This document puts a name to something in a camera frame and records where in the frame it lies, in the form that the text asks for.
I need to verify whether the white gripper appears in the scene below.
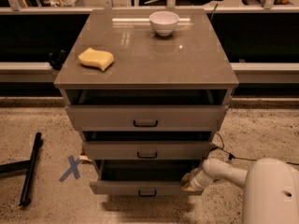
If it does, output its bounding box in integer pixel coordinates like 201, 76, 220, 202
181, 168, 214, 192

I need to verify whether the grey bottom drawer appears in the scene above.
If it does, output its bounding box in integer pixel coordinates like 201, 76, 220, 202
90, 160, 201, 197

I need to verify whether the grey drawer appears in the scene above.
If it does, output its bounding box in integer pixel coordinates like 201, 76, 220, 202
82, 141, 213, 160
65, 105, 227, 132
90, 160, 201, 197

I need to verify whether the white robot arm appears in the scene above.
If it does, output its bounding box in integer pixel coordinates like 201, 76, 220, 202
181, 159, 299, 224

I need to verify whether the grey middle drawer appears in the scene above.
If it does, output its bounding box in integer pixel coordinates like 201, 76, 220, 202
82, 141, 213, 160

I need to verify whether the grey drawer cabinet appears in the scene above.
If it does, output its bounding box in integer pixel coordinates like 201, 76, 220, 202
53, 8, 240, 185

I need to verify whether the grey top drawer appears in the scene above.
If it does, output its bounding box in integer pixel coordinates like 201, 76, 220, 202
65, 105, 227, 132

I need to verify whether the blue tape cross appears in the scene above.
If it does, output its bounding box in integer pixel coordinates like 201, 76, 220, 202
59, 156, 80, 182

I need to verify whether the yellow sponge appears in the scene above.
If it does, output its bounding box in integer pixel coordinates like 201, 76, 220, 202
78, 48, 114, 71

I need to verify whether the white bowl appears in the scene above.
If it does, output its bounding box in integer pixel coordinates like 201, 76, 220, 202
149, 11, 179, 36

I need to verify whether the black stand leg left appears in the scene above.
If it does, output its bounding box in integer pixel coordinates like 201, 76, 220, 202
0, 133, 43, 207

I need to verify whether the black floor cable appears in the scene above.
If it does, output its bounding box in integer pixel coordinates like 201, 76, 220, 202
210, 132, 299, 166

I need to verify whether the black clamp on rail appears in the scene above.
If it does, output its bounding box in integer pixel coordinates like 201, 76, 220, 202
49, 49, 65, 70

